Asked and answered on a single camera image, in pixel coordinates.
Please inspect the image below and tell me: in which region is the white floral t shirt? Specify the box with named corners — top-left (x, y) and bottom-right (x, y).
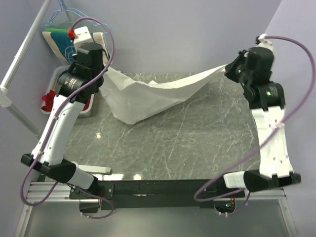
top-left (100, 65), bottom-right (225, 125)

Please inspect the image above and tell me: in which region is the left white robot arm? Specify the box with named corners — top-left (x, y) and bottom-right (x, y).
top-left (21, 42), bottom-right (104, 198)

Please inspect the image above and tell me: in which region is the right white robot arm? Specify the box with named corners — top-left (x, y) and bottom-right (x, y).
top-left (217, 47), bottom-right (301, 197)

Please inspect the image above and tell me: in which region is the teal cartoon towel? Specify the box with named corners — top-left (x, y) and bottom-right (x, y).
top-left (42, 30), bottom-right (110, 64)

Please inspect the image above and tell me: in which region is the white plastic laundry basket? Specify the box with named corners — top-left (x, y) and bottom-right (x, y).
top-left (40, 65), bottom-right (94, 119)

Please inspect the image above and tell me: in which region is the red t shirt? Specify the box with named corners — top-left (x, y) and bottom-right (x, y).
top-left (41, 90), bottom-right (56, 112)

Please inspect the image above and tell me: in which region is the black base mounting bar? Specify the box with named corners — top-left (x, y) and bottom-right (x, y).
top-left (69, 178), bottom-right (238, 209)

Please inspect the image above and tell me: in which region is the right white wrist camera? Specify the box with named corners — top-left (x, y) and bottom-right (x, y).
top-left (255, 34), bottom-right (274, 53)

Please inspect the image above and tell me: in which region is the blue wire hanger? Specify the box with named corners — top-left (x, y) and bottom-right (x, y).
top-left (39, 0), bottom-right (108, 35)

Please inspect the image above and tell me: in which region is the white clothes rack frame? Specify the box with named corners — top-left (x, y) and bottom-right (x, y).
top-left (0, 0), bottom-right (113, 176)

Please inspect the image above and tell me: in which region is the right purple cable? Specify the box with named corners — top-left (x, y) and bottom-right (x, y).
top-left (193, 36), bottom-right (316, 216)

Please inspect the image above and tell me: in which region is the purple cable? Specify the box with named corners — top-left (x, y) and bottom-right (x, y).
top-left (193, 36), bottom-right (316, 216)
top-left (19, 16), bottom-right (116, 220)

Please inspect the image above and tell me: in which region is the aluminium rail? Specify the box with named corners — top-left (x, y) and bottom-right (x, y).
top-left (26, 182), bottom-right (287, 202)

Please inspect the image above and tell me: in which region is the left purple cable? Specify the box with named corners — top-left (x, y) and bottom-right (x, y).
top-left (19, 16), bottom-right (116, 220)

